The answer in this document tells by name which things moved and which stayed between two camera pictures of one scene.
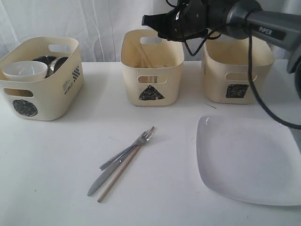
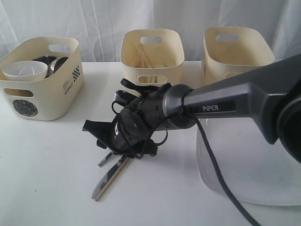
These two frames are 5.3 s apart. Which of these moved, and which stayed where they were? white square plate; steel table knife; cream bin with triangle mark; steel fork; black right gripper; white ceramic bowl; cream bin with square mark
Moved: steel fork; black right gripper; steel table knife
Stayed: white square plate; white ceramic bowl; cream bin with square mark; cream bin with triangle mark
